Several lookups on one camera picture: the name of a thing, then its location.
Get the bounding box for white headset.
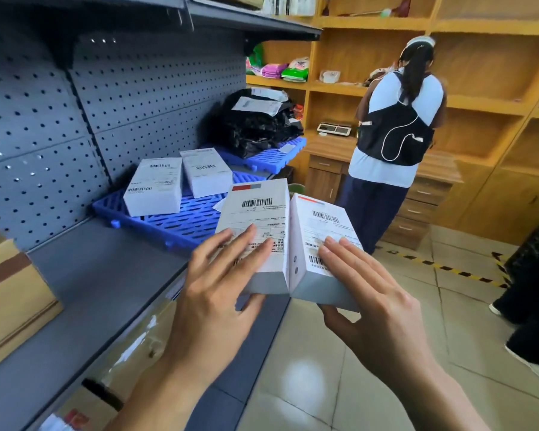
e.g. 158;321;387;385
399;35;437;52

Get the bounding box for person's right forearm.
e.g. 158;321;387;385
386;354;490;431

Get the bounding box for brown carton green print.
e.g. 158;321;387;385
206;0;265;10

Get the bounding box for blue plastic pallet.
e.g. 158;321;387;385
92;170;270;254
206;136;307;175

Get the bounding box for green white packet bags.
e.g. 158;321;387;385
280;57;311;83

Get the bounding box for grey metal shelving unit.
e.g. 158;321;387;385
0;0;322;431

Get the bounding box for person's left hand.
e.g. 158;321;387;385
163;224;274;391

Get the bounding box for brown box red striped sticker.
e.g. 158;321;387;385
38;386;122;431

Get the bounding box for green detergent bottle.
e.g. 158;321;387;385
247;42;265;72

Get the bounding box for white box red grey label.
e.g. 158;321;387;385
289;193;365;312

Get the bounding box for brown taped cardboard box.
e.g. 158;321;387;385
78;300;178;400

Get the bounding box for white electronic scale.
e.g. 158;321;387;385
316;122;353;138

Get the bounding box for black backpack white cable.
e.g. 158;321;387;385
357;71;435;168

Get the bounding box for red dustpan long handle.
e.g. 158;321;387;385
350;0;412;19

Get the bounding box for large printed cardboard box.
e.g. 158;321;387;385
0;226;63;378

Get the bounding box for wooden shelving unit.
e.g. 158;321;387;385
244;0;539;252

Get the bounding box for large white box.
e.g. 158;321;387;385
215;178;290;296

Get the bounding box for person's right hand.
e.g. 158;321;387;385
317;236;432;383

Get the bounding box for small white labelled box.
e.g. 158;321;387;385
179;147;234;199
123;157;184;217

